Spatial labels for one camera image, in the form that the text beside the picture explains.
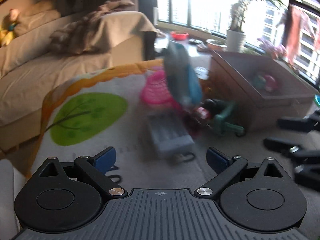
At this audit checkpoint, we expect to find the pink plastic basket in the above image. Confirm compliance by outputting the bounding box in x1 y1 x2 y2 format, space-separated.
140 70 181 110

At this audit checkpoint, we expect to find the red black doll keychain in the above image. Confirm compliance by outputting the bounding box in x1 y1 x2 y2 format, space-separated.
183 107 212 137

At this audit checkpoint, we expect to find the red bowl on sill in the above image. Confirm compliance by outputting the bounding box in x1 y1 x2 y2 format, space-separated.
170 31 189 41

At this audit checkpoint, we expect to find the green toy figure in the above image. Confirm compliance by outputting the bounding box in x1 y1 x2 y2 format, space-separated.
202 99 246 137

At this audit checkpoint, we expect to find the blue white wipes packet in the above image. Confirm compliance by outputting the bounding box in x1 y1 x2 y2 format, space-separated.
163 41 202 109

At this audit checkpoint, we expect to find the grey battery holder tray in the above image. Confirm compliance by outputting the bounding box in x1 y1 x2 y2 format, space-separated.
147 111 194 159

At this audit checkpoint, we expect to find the colourful printed play mat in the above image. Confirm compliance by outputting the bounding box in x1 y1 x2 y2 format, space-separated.
24 59 320 233

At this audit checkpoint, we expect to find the yellow stuffed toy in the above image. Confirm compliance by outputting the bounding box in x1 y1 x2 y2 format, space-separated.
1 9 20 47

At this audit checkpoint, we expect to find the beige sofa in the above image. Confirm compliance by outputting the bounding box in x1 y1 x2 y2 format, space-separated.
1 6 156 152

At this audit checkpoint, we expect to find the white plant pot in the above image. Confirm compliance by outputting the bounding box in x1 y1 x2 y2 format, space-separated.
226 30 246 53

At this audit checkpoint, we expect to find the brown blanket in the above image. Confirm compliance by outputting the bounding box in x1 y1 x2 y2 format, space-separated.
49 0 135 55

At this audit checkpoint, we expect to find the pink round toy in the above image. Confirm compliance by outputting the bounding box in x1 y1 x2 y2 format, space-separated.
251 72 279 93

